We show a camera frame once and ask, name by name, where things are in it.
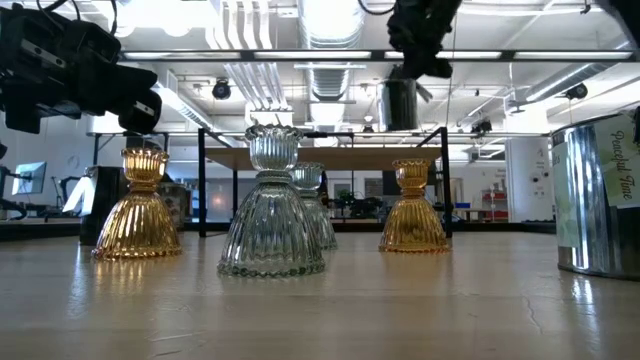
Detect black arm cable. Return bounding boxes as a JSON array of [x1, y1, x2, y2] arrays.
[[44, 0, 119, 36], [356, 0, 397, 17]]

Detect green glass candlestick holder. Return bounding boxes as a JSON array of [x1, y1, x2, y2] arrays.
[[292, 161, 339, 252], [216, 123, 327, 279]]

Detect red background shelf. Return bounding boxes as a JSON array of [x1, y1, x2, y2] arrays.
[[481, 188, 510, 222]]

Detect silver ventilation duct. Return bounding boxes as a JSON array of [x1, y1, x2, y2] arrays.
[[298, 0, 367, 101]]

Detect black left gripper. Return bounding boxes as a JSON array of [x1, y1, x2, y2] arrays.
[[0, 4, 164, 134]]

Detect wooden shelf black metal legs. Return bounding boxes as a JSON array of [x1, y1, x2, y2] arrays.
[[197, 127, 454, 239]]

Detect background computer monitor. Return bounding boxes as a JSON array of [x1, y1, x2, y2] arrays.
[[11, 160, 49, 197]]

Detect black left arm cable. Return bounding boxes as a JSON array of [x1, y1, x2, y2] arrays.
[[44, 0, 119, 36]]

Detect amber glass candlestick holder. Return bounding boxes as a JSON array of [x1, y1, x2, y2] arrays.
[[378, 158, 452, 254], [92, 147, 183, 261]]

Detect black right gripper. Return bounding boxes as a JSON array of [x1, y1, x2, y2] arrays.
[[387, 0, 464, 80]]

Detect black hanging cylinder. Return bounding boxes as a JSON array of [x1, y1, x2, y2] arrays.
[[382, 67, 420, 132]]

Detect black overhead light bar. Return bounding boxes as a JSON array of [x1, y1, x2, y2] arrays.
[[118, 48, 640, 64]]

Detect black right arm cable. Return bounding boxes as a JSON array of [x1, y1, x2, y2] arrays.
[[356, 0, 397, 17]]

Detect white pillar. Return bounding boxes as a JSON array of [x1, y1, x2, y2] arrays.
[[504, 137, 554, 224]]

